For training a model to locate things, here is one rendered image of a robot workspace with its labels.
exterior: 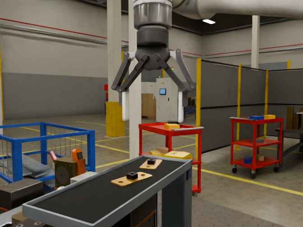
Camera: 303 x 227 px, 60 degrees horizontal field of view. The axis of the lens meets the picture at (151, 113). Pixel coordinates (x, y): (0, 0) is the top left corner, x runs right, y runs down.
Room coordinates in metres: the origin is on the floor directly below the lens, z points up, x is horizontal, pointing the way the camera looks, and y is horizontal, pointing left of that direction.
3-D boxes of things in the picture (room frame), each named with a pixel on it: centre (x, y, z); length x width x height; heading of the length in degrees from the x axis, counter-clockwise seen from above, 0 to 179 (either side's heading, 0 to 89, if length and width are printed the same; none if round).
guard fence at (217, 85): (6.22, -2.06, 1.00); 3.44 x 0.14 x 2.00; 136
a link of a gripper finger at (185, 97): (0.60, -0.09, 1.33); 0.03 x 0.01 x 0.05; 75
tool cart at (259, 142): (4.33, -1.73, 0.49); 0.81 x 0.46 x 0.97; 124
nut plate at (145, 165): (0.62, 0.00, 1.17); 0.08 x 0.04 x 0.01; 166
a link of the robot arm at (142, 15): (0.63, 0.00, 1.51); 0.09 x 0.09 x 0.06
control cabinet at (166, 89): (11.33, -0.65, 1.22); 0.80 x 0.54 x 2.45; 46
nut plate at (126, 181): (0.51, 0.04, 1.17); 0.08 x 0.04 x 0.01; 138
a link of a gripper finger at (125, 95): (0.64, 0.06, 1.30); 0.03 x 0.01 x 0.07; 165
